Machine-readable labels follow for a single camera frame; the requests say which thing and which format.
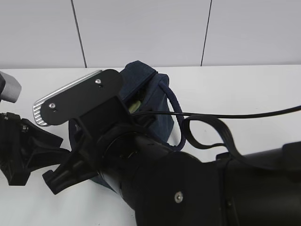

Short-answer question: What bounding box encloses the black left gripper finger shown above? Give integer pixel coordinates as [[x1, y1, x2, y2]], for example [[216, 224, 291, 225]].
[[22, 119, 70, 172]]

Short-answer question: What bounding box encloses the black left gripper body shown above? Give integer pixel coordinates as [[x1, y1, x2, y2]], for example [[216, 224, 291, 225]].
[[0, 113, 30, 186]]

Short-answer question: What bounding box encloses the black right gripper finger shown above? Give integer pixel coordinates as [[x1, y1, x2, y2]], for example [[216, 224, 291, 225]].
[[42, 148, 98, 194]]

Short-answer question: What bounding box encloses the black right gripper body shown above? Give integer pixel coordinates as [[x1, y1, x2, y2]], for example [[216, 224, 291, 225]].
[[70, 97, 155, 186]]

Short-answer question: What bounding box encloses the green lid glass food container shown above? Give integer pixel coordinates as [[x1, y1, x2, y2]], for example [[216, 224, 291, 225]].
[[128, 100, 141, 113]]

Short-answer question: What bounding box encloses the dark navy fabric lunch bag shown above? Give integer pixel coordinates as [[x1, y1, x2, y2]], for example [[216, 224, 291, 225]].
[[69, 61, 186, 196]]

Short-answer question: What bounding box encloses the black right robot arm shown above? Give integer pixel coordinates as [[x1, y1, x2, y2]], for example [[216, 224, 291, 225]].
[[41, 97, 301, 226]]

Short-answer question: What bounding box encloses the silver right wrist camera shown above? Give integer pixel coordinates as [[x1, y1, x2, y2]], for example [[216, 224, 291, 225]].
[[32, 69, 123, 127]]

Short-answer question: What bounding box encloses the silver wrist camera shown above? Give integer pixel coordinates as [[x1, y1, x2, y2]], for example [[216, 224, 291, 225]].
[[0, 72, 22, 103], [32, 69, 123, 127]]

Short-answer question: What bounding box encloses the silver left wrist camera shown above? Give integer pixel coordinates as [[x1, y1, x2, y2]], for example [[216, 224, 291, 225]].
[[0, 72, 22, 103]]

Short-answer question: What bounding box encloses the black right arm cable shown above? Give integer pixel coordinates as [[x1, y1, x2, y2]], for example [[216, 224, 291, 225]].
[[131, 105, 301, 163]]

